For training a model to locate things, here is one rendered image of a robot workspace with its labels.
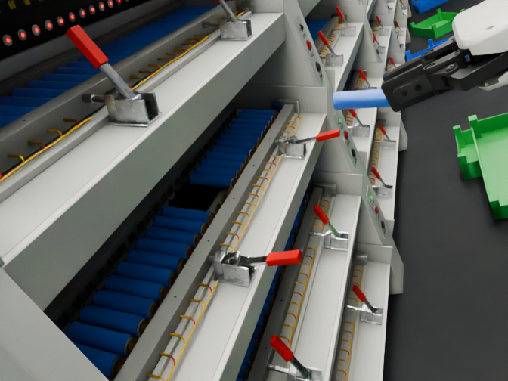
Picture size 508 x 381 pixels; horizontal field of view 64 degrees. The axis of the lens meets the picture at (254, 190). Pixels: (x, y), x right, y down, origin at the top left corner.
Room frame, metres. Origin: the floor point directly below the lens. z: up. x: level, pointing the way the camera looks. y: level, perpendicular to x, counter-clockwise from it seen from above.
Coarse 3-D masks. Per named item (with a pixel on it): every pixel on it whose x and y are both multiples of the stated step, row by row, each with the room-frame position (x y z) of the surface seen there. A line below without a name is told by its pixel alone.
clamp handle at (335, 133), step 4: (324, 132) 0.57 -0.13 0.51; (328, 132) 0.56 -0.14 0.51; (332, 132) 0.56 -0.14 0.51; (336, 132) 0.55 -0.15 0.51; (340, 132) 0.56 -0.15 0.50; (296, 136) 0.59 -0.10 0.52; (316, 136) 0.57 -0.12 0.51; (320, 136) 0.57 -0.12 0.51; (324, 136) 0.56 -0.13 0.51; (328, 136) 0.56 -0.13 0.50; (332, 136) 0.56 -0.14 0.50; (336, 136) 0.55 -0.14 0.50; (296, 140) 0.59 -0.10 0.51; (300, 140) 0.59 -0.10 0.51; (304, 140) 0.59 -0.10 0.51; (308, 140) 0.58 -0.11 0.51; (312, 140) 0.57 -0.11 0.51; (316, 140) 0.57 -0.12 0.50; (320, 140) 0.57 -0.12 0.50
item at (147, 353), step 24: (288, 120) 0.69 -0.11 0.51; (264, 144) 0.60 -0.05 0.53; (264, 168) 0.56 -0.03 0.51; (240, 192) 0.48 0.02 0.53; (216, 216) 0.45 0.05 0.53; (216, 240) 0.40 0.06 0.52; (192, 264) 0.37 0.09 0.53; (192, 288) 0.35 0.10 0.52; (168, 312) 0.32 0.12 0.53; (144, 336) 0.30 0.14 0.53; (168, 336) 0.31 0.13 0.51; (144, 360) 0.28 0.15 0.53
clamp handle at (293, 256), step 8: (264, 256) 0.35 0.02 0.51; (272, 256) 0.35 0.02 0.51; (280, 256) 0.34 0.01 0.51; (288, 256) 0.33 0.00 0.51; (296, 256) 0.33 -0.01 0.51; (240, 264) 0.36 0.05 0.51; (248, 264) 0.36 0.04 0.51; (256, 264) 0.35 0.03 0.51; (264, 264) 0.35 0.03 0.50; (272, 264) 0.34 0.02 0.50; (280, 264) 0.34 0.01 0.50; (288, 264) 0.33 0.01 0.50
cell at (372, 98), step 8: (336, 96) 0.40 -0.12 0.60; (344, 96) 0.40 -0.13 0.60; (352, 96) 0.39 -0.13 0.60; (360, 96) 0.39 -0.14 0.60; (368, 96) 0.38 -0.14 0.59; (376, 96) 0.38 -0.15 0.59; (384, 96) 0.37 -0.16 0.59; (336, 104) 0.40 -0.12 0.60; (344, 104) 0.39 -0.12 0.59; (352, 104) 0.39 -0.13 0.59; (360, 104) 0.39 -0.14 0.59; (368, 104) 0.38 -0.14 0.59; (376, 104) 0.38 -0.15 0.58; (384, 104) 0.38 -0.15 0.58
